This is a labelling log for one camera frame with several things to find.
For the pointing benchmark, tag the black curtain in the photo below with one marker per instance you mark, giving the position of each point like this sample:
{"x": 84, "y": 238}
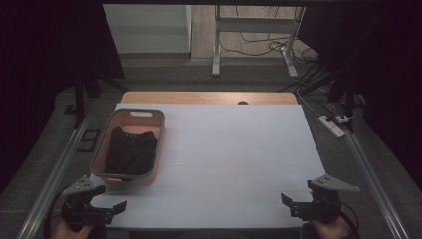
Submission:
{"x": 49, "y": 66}
{"x": 375, "y": 66}

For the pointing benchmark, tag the wooden table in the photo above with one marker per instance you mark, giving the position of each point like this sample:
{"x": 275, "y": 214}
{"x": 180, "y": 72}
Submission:
{"x": 205, "y": 97}

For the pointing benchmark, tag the white metal desk frame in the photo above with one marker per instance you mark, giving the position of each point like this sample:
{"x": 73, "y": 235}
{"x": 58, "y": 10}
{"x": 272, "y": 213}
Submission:
{"x": 232, "y": 25}

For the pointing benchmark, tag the aluminium floor rail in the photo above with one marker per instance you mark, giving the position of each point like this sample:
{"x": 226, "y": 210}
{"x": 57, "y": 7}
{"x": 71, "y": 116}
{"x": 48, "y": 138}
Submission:
{"x": 53, "y": 182}
{"x": 368, "y": 169}

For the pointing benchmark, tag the black tripod stand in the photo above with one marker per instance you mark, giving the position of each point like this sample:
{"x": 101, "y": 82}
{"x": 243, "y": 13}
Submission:
{"x": 79, "y": 99}

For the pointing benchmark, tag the person's left hand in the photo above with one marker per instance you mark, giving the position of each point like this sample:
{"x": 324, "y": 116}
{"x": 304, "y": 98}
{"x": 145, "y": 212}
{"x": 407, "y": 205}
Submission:
{"x": 71, "y": 232}

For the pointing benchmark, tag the grey and pink plastic basket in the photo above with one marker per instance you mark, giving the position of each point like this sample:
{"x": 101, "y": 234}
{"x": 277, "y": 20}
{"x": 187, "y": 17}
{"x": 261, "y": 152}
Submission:
{"x": 156, "y": 156}

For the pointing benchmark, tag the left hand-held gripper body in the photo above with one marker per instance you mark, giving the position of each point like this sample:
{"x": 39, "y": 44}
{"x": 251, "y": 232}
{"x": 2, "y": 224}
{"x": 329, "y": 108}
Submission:
{"x": 80, "y": 200}

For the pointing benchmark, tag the white cabinet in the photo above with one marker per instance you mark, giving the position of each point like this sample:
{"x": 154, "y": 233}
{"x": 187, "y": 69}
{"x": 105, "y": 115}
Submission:
{"x": 146, "y": 28}

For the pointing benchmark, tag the white power strip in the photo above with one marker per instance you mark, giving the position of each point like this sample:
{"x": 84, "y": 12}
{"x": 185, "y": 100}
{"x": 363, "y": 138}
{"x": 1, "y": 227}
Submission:
{"x": 331, "y": 126}

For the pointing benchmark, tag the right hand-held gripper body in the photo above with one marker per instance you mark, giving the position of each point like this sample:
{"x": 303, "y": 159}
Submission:
{"x": 320, "y": 202}

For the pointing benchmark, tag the person's right hand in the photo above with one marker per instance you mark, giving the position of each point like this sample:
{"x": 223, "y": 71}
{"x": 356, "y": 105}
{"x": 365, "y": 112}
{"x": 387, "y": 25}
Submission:
{"x": 331, "y": 229}

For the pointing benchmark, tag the black garment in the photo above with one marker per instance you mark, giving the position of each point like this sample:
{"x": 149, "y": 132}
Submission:
{"x": 132, "y": 152}

